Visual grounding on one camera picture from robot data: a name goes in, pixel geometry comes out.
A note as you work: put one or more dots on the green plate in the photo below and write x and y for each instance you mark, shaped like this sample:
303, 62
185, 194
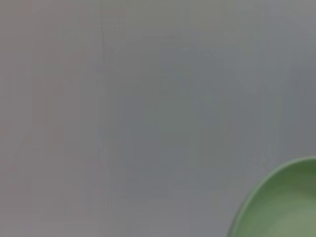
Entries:
284, 205

